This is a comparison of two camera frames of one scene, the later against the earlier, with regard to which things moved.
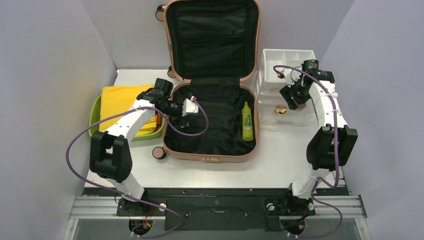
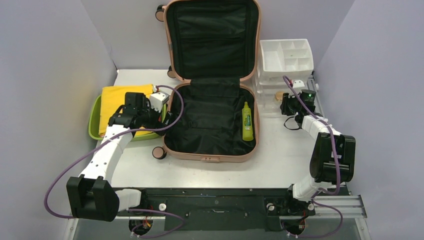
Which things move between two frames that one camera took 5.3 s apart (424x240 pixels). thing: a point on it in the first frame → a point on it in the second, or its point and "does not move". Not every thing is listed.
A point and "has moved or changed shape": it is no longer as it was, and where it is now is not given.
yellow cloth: [114, 99] does not move
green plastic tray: [95, 115] does not move
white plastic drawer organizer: [272, 109] has moved or changed shape
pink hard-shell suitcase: [213, 48] does not move
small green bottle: [247, 125] does not move
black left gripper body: [173, 109] → [150, 119]
